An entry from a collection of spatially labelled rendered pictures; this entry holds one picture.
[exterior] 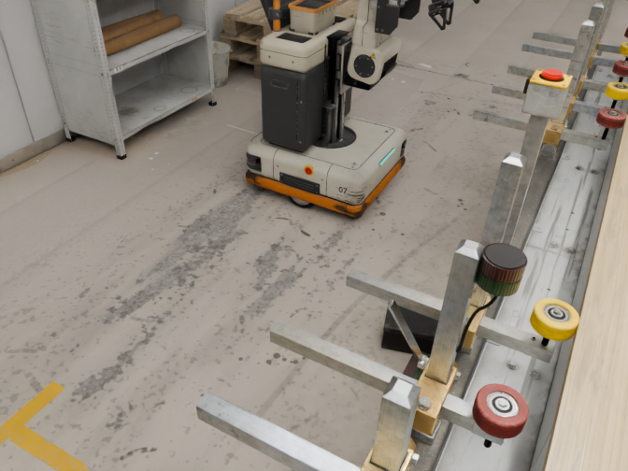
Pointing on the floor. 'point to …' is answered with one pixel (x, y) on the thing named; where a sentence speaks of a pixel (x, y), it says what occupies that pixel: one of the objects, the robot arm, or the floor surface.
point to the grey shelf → (122, 65)
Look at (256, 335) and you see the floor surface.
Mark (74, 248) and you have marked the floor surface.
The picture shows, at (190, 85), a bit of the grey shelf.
